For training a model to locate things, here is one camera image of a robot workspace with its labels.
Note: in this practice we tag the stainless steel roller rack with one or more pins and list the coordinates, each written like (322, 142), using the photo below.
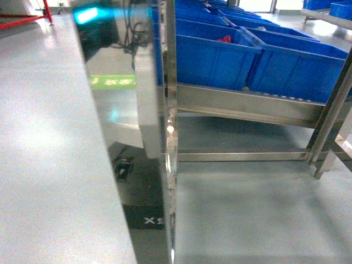
(276, 128)

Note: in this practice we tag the blue plastic bin right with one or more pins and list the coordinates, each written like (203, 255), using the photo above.
(294, 67)

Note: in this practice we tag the large blue plastic bin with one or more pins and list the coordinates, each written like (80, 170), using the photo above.
(214, 56)

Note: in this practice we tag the red metal table frame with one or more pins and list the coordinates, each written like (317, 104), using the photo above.
(15, 13)

